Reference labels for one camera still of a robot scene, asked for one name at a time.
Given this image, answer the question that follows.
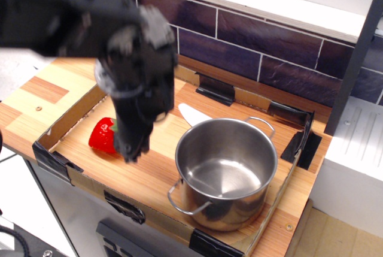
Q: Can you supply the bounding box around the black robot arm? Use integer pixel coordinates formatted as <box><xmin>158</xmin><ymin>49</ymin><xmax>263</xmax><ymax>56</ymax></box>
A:
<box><xmin>1</xmin><ymin>0</ymin><xmax>177</xmax><ymax>162</ymax></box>

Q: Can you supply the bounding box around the stainless steel pot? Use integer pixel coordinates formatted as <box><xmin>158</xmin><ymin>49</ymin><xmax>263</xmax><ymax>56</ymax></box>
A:
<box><xmin>168</xmin><ymin>117</ymin><xmax>278</xmax><ymax>231</ymax></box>

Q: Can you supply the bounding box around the dark shelf frame with backsplash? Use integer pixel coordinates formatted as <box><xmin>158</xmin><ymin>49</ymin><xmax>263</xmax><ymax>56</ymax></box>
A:
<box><xmin>98</xmin><ymin>0</ymin><xmax>383</xmax><ymax>137</ymax></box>

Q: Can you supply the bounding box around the black toy oven panel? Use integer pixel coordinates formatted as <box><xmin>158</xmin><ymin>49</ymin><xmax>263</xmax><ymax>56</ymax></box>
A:
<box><xmin>96</xmin><ymin>222</ymin><xmax>153</xmax><ymax>257</ymax></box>

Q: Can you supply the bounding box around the red plastic strawberry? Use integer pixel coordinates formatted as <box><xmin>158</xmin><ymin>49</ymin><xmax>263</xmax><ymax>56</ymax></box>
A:
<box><xmin>88</xmin><ymin>117</ymin><xmax>118</xmax><ymax>153</ymax></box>

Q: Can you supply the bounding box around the cardboard fence with black tape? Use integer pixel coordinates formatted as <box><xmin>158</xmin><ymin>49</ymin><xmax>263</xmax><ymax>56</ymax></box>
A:
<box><xmin>35</xmin><ymin>57</ymin><xmax>329</xmax><ymax>256</ymax></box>

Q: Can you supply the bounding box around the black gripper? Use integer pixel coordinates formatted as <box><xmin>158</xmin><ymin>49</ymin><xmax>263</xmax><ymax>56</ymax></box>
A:
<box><xmin>95</xmin><ymin>5</ymin><xmax>177</xmax><ymax>163</ymax></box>

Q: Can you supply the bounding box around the white sink drainboard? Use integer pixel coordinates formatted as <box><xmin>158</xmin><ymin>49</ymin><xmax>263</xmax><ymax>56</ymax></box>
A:
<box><xmin>310</xmin><ymin>97</ymin><xmax>382</xmax><ymax>237</ymax></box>

